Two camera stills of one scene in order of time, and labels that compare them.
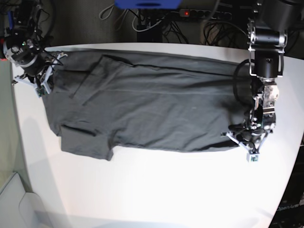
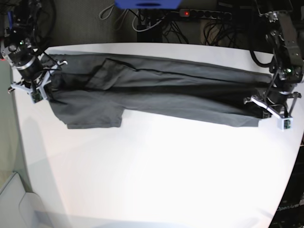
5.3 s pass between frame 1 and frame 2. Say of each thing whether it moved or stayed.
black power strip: stayed
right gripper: moved
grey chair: stayed
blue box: stayed
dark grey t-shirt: moved
